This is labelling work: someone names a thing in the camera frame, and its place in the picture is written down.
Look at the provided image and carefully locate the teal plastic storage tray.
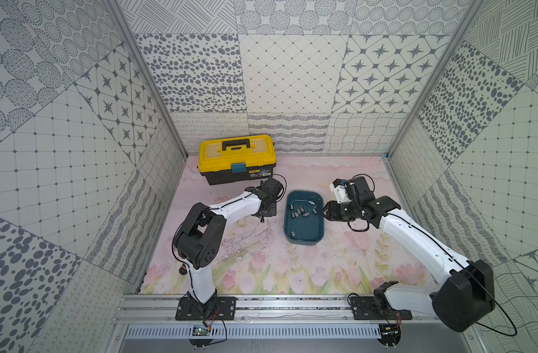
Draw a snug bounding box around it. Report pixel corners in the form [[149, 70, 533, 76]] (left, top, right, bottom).
[[284, 190, 324, 246]]

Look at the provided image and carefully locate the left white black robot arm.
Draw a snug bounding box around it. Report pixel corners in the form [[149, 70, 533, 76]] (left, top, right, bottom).
[[171, 177, 286, 307]]

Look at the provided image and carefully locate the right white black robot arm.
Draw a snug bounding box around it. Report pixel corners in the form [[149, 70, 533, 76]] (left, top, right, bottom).
[[322, 197, 497, 332]]

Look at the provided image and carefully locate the yellow black plastic toolbox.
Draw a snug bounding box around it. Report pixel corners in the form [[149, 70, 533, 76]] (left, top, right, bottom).
[[198, 135, 276, 185]]

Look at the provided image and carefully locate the right controller board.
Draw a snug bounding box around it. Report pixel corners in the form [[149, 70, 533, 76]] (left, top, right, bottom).
[[377, 324, 401, 349]]

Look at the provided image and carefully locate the controller board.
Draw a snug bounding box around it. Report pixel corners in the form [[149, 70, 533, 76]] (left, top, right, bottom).
[[377, 324, 401, 349], [189, 325, 213, 349]]

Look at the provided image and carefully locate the left controller board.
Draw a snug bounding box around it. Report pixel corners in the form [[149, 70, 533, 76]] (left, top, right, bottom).
[[189, 325, 213, 349]]

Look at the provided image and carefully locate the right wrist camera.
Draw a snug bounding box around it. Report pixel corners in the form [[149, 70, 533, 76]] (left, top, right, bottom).
[[330, 174, 376, 205]]

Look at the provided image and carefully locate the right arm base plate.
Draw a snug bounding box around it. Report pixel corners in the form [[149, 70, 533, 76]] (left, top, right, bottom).
[[347, 294, 413, 322]]

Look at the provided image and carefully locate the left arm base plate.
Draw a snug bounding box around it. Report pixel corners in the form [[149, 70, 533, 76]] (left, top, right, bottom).
[[176, 294, 238, 321]]

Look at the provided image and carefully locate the aluminium mounting rail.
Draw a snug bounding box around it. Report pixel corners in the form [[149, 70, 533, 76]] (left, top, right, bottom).
[[112, 293, 476, 326]]

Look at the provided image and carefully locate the white slotted cable duct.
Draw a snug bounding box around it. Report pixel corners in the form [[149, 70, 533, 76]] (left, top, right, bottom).
[[126, 323, 379, 340]]

